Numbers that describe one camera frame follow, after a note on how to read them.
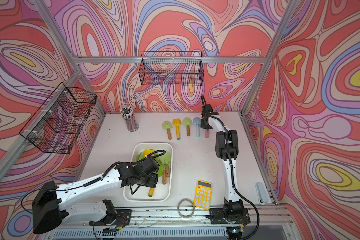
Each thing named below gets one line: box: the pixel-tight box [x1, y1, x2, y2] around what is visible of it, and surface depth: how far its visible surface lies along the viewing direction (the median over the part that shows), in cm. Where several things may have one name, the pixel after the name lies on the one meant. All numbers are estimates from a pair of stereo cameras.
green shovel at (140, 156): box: [136, 151, 144, 162], surface depth 95 cm
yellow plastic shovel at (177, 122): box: [172, 118, 182, 140], surface depth 113 cm
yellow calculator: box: [193, 180, 213, 210], surface depth 81 cm
